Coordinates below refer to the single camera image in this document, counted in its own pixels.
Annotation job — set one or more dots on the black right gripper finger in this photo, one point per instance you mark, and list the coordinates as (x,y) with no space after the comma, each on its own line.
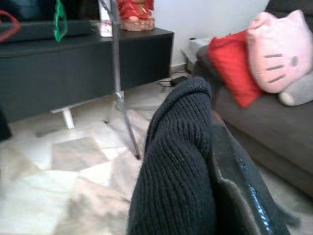
(234,156)

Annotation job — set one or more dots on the black knit garment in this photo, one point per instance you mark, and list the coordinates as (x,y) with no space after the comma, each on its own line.
(171,159)

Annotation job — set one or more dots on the red plastic hanger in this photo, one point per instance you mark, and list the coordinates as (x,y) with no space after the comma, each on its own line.
(18,25)

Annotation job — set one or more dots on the green plastic hanger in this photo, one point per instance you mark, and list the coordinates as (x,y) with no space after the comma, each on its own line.
(60,24)

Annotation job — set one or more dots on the grey fabric sofa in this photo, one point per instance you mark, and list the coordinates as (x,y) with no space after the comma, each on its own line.
(256,127)

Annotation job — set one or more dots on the grey Totoro cushion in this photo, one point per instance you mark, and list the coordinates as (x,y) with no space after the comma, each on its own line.
(298,93)

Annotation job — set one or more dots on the red cushion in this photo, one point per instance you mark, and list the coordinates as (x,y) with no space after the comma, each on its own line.
(232,66)

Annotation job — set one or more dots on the pink cat cushion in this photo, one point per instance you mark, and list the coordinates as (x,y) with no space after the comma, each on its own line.
(278,54)

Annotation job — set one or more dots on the white marble side table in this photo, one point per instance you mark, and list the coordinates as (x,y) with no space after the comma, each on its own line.
(195,46)

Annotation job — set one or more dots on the silver metal clothes rack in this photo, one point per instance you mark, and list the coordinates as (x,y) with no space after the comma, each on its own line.
(117,61)

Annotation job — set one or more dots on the red fortune statue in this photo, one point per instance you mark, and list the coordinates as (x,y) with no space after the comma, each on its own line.
(134,12)

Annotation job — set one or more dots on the white tissue pack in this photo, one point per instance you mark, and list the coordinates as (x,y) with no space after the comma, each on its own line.
(106,24)

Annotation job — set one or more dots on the black TV cabinet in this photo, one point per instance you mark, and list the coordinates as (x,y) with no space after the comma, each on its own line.
(61,73)

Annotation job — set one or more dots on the long black garment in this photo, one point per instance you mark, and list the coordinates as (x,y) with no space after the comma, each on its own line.
(4,122)

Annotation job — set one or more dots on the black television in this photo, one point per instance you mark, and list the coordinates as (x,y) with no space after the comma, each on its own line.
(36,9)

